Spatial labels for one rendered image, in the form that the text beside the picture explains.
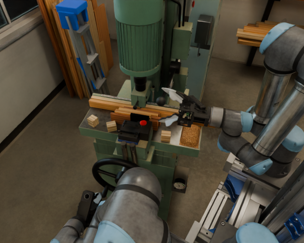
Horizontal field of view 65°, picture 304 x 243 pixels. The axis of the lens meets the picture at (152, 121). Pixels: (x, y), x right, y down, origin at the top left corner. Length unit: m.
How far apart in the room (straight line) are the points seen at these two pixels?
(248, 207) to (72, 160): 1.55
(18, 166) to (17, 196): 0.30
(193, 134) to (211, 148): 1.20
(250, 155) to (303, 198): 0.20
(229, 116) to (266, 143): 0.15
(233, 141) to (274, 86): 0.25
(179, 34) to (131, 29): 0.32
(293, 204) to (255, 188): 0.38
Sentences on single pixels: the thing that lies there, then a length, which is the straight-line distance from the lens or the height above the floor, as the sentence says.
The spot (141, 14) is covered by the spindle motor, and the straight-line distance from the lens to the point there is 0.88.
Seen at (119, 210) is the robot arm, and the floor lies 1.28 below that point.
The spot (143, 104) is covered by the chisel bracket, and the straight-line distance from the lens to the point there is 1.14.
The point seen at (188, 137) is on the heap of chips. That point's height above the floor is 0.93.
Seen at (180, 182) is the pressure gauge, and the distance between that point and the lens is 1.26.
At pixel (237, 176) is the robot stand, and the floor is 0.70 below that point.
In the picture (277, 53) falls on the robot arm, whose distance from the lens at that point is 0.88.
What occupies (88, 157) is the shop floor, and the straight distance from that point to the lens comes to 2.25.
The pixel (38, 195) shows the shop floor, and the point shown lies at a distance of 2.17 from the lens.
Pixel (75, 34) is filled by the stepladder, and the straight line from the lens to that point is 1.89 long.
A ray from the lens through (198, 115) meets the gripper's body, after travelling 0.89.
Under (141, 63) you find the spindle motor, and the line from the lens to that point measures 0.97.
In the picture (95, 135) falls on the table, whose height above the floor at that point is 0.86.
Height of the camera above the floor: 1.77
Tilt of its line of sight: 46 degrees down
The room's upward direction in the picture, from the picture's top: 1 degrees clockwise
